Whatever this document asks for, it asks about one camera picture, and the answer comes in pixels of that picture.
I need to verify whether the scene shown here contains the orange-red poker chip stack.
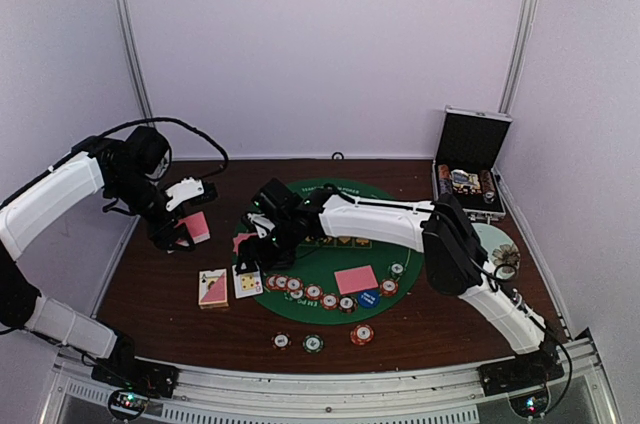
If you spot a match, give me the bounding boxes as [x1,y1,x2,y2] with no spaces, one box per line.
[350,324,374,346]

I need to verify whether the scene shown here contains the face-up diamonds card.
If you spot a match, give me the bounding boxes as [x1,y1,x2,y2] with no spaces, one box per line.
[232,267,264,299]

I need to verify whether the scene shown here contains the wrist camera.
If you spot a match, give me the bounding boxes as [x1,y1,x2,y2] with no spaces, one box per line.
[165,177,205,212]
[241,212,275,239]

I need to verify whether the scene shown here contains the aluminium poker chip case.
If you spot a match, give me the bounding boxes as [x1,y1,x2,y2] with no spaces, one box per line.
[432,106,513,222]

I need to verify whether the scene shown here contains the round green poker mat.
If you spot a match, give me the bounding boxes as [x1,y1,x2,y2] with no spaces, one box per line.
[230,179,426,327]

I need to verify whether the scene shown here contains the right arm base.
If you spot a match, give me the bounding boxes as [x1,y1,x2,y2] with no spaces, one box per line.
[477,356,565,397]

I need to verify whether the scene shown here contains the right aluminium frame post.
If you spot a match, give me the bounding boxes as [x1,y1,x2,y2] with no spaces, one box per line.
[499,0,539,114]

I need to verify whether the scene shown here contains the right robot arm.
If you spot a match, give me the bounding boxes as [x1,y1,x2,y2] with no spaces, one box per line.
[236,179,555,386]

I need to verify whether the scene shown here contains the single red-backed card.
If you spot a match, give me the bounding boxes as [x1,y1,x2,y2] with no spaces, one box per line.
[232,233,255,255]

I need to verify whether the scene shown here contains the red chip pile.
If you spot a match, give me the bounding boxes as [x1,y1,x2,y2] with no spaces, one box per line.
[266,275,284,291]

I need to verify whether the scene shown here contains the red five poker chip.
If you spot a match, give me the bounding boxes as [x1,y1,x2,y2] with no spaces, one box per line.
[380,279,399,297]

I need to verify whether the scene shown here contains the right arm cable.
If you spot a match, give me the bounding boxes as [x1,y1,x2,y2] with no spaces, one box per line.
[429,208,516,295]

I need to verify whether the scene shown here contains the red-backed card seat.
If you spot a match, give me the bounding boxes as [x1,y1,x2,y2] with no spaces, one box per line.
[334,266,378,295]

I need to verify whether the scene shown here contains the aluminium front rail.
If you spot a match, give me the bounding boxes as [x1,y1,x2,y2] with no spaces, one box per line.
[36,338,622,423]

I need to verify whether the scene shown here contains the green chip seat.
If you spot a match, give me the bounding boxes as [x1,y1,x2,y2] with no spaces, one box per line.
[389,262,405,279]

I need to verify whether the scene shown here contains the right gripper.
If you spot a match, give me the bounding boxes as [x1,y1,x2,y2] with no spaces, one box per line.
[238,218,302,274]

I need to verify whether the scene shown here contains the brown poker chip stack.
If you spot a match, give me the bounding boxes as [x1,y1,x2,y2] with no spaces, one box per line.
[272,333,291,350]

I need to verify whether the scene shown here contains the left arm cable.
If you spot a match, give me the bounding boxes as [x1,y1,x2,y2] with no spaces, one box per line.
[99,116,231,180]

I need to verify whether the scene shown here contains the blue small blind button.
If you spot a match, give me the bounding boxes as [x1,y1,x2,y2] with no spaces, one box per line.
[357,289,381,309]

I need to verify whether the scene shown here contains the green poker chip stack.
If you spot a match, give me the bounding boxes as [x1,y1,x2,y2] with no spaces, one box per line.
[302,334,324,353]

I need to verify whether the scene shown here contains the red-backed card deck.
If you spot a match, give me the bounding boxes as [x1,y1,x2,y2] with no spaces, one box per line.
[179,211,210,244]

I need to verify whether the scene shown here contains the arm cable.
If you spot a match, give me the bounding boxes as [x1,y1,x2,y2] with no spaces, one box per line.
[99,116,231,180]
[429,208,516,295]

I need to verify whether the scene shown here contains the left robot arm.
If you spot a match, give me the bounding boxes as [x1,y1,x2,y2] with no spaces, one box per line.
[1,122,218,388]

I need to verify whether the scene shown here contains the left aluminium frame post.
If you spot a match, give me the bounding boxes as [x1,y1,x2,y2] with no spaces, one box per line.
[114,0,153,119]

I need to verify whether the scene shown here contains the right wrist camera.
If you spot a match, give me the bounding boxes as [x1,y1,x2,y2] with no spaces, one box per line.
[241,212,275,239]

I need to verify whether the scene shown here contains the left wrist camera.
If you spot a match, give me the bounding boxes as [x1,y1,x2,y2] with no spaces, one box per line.
[165,177,205,212]

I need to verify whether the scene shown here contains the card deck box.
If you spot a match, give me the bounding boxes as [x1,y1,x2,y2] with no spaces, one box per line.
[198,269,229,309]

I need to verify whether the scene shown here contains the pale green ceramic plate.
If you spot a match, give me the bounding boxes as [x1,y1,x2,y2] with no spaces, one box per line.
[473,223,521,280]

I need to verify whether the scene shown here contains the aluminium frame post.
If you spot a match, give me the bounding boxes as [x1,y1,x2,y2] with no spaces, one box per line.
[114,0,153,119]
[499,0,539,114]

